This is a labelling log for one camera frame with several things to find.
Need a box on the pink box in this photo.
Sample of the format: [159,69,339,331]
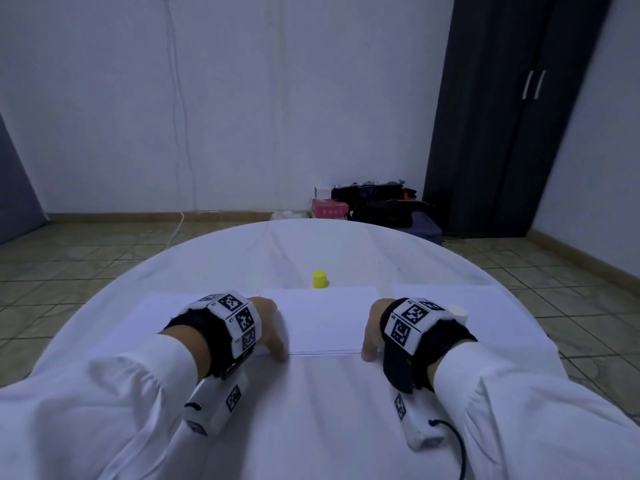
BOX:
[311,199,350,220]

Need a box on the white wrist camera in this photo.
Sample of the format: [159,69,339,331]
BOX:
[390,387,446,451]
[183,369,249,436]

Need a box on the black bag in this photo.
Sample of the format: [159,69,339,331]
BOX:
[332,181,431,228]

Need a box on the black left wristband with markers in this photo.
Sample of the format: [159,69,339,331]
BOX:
[165,291,263,381]

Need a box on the white paper stack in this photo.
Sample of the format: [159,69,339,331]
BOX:
[95,293,216,346]
[392,285,556,351]

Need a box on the person's right hand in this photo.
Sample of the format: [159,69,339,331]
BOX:
[361,297,393,362]

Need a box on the black right camera cable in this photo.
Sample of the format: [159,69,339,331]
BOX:
[430,419,469,480]

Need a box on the person's left forearm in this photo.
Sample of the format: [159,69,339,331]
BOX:
[0,335,213,480]

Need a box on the grey door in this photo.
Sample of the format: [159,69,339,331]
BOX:
[0,115,49,246]

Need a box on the person's right forearm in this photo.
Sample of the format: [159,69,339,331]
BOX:
[430,341,640,480]

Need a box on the blue suitcase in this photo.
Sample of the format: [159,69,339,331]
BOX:
[408,213,444,244]

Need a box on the single white paper sheet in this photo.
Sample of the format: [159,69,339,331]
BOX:
[272,287,379,357]

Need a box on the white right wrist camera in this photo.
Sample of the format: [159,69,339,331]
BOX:
[390,387,446,451]

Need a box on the person's left hand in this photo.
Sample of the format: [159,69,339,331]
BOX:
[248,295,290,363]

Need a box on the white wall cable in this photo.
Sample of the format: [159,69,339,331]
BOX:
[165,0,196,246]

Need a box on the black wardrobe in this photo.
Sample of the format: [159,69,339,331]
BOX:
[423,0,613,239]

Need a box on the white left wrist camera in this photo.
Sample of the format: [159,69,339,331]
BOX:
[183,369,249,436]

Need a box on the black right wristband with markers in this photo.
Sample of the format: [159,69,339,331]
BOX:
[380,297,478,394]

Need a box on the black wristband with markers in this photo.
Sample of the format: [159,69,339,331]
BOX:
[165,291,263,381]
[380,297,478,394]

